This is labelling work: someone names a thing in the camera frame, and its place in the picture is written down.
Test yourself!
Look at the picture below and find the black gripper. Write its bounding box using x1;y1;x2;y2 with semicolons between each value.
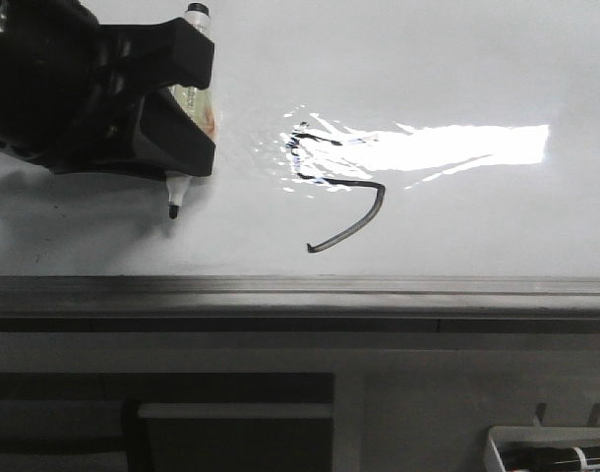
0;1;215;178

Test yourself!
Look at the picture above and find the white taped whiteboard marker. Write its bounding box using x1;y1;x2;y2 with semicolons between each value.
165;2;216;219

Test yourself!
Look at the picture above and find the dark framed panel below board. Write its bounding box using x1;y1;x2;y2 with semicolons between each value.
0;373;334;471

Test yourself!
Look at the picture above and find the white plastic marker tray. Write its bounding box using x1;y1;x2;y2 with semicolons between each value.
483;426;600;471

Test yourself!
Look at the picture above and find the black capped marker in tray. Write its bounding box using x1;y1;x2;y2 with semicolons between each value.
501;446;600;471

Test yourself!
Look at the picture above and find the white whiteboard with metal frame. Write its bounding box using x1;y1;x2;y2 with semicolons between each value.
0;1;600;333

